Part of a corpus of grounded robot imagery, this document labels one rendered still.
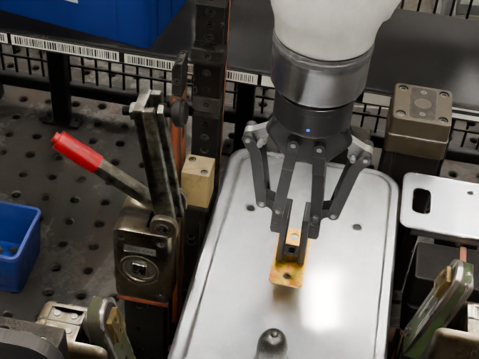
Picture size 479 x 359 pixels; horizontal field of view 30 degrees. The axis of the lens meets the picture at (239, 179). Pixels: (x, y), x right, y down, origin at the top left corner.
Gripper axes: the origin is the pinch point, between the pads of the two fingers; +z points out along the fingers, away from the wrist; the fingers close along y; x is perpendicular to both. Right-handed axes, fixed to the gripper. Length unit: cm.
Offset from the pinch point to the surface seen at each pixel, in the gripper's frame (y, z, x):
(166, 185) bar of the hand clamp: 13.9, -5.3, 1.7
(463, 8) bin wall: -38, 95, -208
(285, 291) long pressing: -0.1, 6.6, 3.0
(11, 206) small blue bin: 44, 28, -21
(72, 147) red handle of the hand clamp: 24.3, -7.4, 0.6
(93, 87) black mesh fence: 42, 30, -55
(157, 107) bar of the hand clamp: 15.2, -14.4, 0.2
